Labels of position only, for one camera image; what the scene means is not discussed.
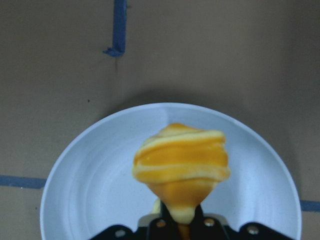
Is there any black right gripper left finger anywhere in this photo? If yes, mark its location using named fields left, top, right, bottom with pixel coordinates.
left=91, top=202, right=179, bottom=240

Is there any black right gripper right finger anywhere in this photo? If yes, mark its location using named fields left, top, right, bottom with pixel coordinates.
left=190, top=205, right=290, bottom=240

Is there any striped bread loaf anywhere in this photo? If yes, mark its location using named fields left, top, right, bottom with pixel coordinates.
left=132, top=123, right=231, bottom=225

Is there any blue plate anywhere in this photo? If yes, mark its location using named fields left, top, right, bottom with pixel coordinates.
left=40, top=103, right=302, bottom=240

